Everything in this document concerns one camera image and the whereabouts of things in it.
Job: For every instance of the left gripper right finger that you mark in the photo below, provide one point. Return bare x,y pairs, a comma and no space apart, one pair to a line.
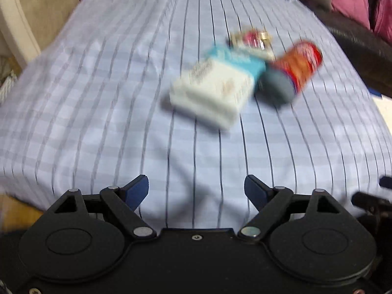
271,203

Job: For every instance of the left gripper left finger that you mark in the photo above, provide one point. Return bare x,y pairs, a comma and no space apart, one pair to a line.
120,204

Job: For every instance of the checkered white tablecloth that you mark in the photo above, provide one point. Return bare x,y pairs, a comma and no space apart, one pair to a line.
93,111

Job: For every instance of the red biscuit tin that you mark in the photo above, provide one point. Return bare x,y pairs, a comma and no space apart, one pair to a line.
287,76

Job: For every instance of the cotton face towel pack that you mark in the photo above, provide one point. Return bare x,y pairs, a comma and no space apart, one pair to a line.
217,88

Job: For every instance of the red polka dot snack packet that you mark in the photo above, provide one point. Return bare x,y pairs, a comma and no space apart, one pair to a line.
250,38

